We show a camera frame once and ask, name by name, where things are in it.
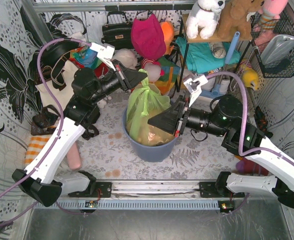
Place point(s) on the colourful rainbow cloth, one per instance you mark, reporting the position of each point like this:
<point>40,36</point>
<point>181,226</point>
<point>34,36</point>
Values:
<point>84,57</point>

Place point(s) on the orange checkered towel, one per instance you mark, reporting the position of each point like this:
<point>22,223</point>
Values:
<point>36,144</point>

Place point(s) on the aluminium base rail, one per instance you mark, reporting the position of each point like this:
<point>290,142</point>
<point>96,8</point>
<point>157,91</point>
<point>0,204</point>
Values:
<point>150,195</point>

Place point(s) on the magenta cloth bag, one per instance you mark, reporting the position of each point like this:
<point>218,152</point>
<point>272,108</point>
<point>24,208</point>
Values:
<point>147,38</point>

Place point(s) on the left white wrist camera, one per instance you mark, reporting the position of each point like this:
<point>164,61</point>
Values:
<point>104,53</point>

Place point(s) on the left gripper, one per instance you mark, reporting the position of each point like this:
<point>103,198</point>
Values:
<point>122,78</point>

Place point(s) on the cream plush lamb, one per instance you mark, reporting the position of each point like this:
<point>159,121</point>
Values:
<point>126,57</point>

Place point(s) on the wooden shelf rack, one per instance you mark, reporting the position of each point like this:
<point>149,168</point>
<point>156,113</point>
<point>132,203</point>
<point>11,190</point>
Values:
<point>214,38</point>

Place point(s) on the green trash bag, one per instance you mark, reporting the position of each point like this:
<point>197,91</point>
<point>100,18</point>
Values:
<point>145,102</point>

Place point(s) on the red cloth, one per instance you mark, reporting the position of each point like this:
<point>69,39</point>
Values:
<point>101,71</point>

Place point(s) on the blue trash bin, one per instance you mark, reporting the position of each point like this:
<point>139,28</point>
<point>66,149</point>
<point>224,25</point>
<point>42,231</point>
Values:
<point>152,154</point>

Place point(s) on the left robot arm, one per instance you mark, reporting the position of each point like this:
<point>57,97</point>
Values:
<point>38,179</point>

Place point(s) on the black leather handbag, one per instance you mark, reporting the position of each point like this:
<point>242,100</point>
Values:
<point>117,35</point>

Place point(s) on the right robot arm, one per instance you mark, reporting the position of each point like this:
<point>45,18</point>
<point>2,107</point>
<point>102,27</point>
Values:
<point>239,138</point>

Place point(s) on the pink white plush doll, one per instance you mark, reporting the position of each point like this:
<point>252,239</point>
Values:
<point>153,69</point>

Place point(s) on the brown patterned bag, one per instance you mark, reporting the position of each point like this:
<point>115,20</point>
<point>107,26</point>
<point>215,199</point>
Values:
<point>44,120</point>

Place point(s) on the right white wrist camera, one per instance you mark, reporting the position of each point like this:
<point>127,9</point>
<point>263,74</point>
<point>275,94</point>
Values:
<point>194,86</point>

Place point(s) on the white plush dog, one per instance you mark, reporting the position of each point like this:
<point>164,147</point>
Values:
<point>203,18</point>

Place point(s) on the yellow plush duck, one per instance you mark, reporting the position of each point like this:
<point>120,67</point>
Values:
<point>249,76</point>

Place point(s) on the pink plush toy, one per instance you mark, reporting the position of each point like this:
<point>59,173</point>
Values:
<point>270,12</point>

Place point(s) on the teal folded cloth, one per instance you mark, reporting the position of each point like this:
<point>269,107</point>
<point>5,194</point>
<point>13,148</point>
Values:
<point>200,58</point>

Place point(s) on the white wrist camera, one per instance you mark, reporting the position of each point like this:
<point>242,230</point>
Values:
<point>104,53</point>
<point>194,86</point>

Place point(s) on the black wire basket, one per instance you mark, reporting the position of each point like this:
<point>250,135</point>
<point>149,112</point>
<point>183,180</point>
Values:
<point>260,38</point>

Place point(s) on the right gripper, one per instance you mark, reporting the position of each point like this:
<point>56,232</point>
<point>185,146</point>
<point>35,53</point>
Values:
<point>180,119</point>

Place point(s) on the silver foil pouch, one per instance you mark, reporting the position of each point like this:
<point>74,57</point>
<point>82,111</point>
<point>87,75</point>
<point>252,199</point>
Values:
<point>277,49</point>

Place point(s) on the bristle broom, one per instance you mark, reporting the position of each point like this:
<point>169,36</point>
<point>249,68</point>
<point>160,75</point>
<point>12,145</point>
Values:
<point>234,89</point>

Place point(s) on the brown teddy bear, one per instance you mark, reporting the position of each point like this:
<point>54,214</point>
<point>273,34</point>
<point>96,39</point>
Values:
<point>236,15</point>

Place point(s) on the rainbow striped bag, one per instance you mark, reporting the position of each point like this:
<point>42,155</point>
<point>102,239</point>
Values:
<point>169,75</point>

